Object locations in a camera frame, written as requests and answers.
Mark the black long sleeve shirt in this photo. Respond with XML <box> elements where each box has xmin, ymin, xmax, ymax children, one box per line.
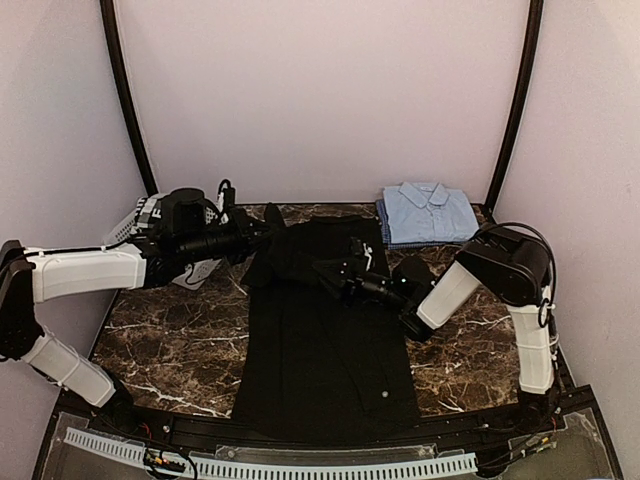
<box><xmin>231</xmin><ymin>215</ymin><xmax>420</xmax><ymax>435</ymax></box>

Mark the black white checkered shirt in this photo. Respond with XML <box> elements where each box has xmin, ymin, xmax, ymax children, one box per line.
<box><xmin>130</xmin><ymin>194</ymin><xmax>164</xmax><ymax>234</ymax></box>

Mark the left black frame post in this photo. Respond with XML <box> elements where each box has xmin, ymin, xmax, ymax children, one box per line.
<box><xmin>99</xmin><ymin>0</ymin><xmax>159</xmax><ymax>195</ymax></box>

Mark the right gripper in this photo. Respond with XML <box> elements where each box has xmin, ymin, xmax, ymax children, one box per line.
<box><xmin>311</xmin><ymin>255</ymin><xmax>411</xmax><ymax>313</ymax></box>

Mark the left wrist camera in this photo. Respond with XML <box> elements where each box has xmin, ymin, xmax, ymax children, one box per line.
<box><xmin>155</xmin><ymin>179</ymin><xmax>236</xmax><ymax>238</ymax></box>

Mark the white slotted cable duct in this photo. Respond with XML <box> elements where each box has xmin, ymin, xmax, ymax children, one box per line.
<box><xmin>63</xmin><ymin>427</ymin><xmax>477</xmax><ymax>479</ymax></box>

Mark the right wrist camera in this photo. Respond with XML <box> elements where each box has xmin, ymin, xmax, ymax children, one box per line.
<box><xmin>349</xmin><ymin>237</ymin><xmax>434</xmax><ymax>296</ymax></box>

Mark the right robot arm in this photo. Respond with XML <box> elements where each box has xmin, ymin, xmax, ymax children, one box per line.
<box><xmin>312</xmin><ymin>222</ymin><xmax>557</xmax><ymax>434</ymax></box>

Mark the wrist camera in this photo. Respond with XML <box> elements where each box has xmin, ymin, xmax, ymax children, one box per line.
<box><xmin>349</xmin><ymin>237</ymin><xmax>434</xmax><ymax>296</ymax></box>
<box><xmin>155</xmin><ymin>179</ymin><xmax>236</xmax><ymax>238</ymax></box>

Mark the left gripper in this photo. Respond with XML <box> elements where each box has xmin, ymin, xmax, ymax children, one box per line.
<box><xmin>179</xmin><ymin>207</ymin><xmax>279</xmax><ymax>265</ymax></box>

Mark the grey plastic basket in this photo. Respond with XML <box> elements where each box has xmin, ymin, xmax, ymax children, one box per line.
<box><xmin>104</xmin><ymin>197</ymin><xmax>221</xmax><ymax>290</ymax></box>

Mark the light blue folded shirt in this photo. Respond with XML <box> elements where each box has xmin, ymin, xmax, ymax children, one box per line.
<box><xmin>382</xmin><ymin>182</ymin><xmax>479</xmax><ymax>244</ymax></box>

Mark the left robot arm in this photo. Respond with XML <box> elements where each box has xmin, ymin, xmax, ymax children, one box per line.
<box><xmin>1</xmin><ymin>208</ymin><xmax>276</xmax><ymax>436</ymax></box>

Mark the black front rail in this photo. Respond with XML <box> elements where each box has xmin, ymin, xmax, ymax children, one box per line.
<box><xmin>91</xmin><ymin>399</ymin><xmax>556</xmax><ymax>453</ymax></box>

